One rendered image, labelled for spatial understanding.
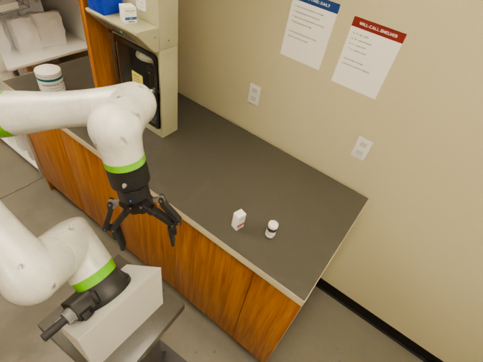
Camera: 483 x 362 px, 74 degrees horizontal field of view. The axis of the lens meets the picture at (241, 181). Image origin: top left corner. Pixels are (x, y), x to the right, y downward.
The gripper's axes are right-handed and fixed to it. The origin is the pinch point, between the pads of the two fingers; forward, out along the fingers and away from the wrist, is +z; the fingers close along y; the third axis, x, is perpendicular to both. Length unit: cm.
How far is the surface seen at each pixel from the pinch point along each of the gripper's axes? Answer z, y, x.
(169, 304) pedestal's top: 32.8, -0.6, -2.4
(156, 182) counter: 21, 9, -59
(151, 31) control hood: -39, 3, -79
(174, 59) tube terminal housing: -25, -3, -91
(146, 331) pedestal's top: 33.2, 6.1, 6.4
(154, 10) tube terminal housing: -46, 0, -82
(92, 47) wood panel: -29, 36, -103
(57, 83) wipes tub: -8, 66, -120
